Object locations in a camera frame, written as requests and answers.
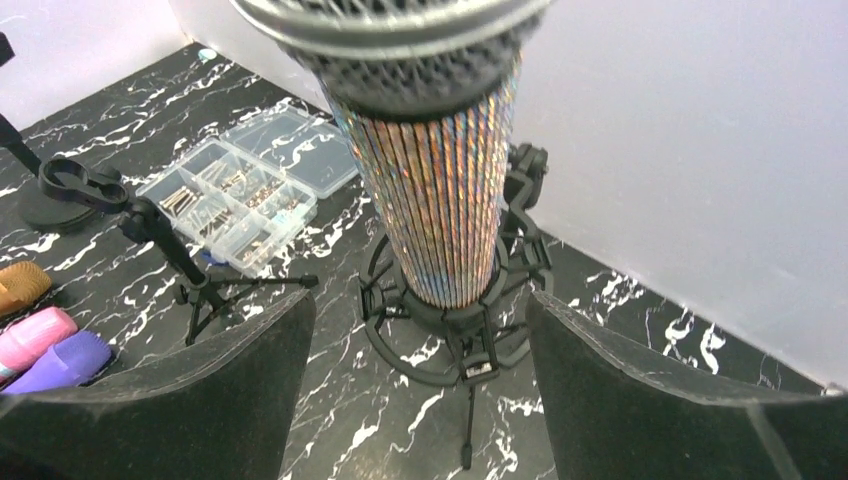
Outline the clear plastic parts box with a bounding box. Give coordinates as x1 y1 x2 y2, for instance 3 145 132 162
137 106 358 277

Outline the glitter silver microphone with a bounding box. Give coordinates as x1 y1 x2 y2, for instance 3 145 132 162
235 1 548 309

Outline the purple microphone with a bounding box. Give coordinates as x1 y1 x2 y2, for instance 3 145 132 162
2 330 112 395

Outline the black shock-mount stand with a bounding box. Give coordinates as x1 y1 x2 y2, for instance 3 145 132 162
358 143 554 470

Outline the black tripod mic stand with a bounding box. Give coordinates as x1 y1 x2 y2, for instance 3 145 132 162
37 157 319 346

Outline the gold microphone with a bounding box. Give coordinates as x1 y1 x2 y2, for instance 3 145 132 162
1 261 52 316

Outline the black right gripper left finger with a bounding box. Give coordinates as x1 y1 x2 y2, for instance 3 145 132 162
1 290 316 479

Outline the pink microphone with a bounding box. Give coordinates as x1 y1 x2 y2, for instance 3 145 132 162
1 307 78 383

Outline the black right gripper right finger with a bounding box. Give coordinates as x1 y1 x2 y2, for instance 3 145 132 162
526 292 847 479

